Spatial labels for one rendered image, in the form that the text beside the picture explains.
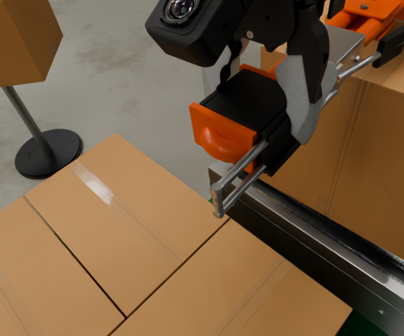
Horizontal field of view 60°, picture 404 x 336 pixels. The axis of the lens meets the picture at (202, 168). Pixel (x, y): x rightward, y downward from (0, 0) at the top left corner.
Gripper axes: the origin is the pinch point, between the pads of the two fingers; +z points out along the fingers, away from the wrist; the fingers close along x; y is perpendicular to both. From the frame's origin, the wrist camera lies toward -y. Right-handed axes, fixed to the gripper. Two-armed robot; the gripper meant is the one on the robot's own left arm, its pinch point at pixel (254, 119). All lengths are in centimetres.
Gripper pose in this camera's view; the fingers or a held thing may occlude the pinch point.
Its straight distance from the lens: 34.0
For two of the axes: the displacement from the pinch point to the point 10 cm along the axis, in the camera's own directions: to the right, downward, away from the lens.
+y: 6.6, -6.1, 4.5
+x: -7.5, -4.5, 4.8
